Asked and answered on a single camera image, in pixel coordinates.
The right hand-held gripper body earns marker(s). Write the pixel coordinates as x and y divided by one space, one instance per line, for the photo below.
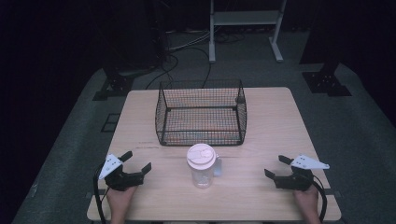
297 177

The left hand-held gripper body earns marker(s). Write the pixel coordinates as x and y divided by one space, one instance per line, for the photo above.
120 179

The clear cup with white lid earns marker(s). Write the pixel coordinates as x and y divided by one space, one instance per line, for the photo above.
202 165

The person's left hand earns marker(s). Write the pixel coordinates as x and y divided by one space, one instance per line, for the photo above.
120 201

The person's right hand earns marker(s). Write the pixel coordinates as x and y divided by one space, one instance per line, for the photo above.
308 205

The black stand base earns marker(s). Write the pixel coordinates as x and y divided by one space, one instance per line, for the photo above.
113 84
325 82

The white metal table frame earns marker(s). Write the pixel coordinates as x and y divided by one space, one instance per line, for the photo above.
246 25

